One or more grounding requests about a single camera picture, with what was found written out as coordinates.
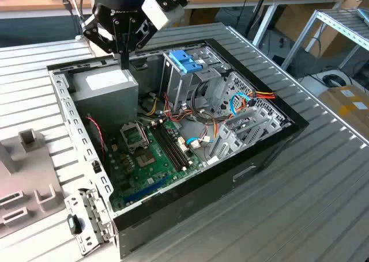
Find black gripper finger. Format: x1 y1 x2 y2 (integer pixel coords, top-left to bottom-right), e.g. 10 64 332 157
82 14 126 70
124 17 159 70

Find grey metal disk bay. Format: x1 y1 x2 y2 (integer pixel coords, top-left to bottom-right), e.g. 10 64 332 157
206 105 292 167

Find blue plastic cage latch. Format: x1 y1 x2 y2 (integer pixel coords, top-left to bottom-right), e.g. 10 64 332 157
169 50 204 75

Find grey metal drive cage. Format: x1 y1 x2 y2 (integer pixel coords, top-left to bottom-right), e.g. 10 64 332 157
159 45 232 116

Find grey power supply unit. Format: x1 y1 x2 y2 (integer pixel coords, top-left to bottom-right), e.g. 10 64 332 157
70 63 140 130

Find metal socket cover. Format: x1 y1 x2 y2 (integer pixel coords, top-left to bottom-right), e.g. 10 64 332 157
119 121 151 154

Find black stand pole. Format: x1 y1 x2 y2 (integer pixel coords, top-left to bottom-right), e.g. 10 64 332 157
243 0 272 40

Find black RAM slot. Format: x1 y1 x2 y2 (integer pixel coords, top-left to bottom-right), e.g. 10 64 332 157
155 125 189 170
158 124 191 168
152 126 186 172
161 123 194 166

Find CPU socket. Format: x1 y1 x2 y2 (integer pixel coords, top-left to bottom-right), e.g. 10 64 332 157
134 149 159 169

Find green motherboard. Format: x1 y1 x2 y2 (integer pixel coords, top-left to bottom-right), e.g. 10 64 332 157
103 119 204 212

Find grey parts rack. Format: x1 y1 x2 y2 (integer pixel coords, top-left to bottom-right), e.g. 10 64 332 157
0 128 66 240

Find blue expansion slot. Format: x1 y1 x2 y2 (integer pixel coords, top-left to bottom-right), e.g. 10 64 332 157
123 174 171 206

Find open black PC case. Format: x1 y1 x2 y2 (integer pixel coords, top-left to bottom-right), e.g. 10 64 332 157
47 38 310 260

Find black case lock blue label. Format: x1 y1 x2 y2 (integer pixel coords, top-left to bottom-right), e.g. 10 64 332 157
66 213 84 235

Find metal slat shelf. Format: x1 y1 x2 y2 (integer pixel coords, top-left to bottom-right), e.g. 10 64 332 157
280 7 369 73

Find cardboard box white labels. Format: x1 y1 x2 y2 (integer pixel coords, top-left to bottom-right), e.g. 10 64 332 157
318 85 369 144

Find yellow wire bundle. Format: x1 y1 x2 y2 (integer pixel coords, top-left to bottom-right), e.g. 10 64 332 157
143 96 163 116

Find thick black wire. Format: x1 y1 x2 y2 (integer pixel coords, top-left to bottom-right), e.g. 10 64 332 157
190 79 213 115

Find red black twisted wire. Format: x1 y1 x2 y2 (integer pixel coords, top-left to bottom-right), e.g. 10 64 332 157
85 115 107 162

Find blue wire black plug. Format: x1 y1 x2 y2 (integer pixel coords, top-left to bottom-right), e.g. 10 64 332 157
229 91 249 117

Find orange red wire bundle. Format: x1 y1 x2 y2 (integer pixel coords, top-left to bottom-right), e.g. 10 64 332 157
162 91 232 139

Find red yellow power wire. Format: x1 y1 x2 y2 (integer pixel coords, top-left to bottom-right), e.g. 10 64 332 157
244 90 277 108

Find black cable coil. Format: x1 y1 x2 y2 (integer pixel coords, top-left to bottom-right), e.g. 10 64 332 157
322 73 352 88

